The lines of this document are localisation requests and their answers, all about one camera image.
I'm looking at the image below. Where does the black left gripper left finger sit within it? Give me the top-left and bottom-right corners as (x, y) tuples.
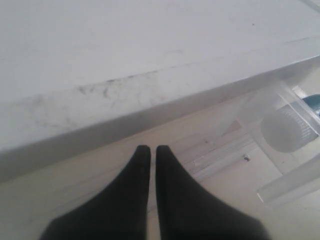
(40, 145), (151, 240)

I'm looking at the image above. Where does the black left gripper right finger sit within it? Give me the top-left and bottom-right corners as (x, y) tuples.
(155, 145), (271, 240)

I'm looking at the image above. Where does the translucent drawer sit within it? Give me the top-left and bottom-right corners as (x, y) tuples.
(236, 82), (320, 208)

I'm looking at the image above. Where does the white bottle teal label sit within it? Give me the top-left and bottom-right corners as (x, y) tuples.
(260, 94), (320, 153)

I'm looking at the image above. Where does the white plastic drawer cabinet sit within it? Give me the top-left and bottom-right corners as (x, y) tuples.
(0, 0), (320, 182)

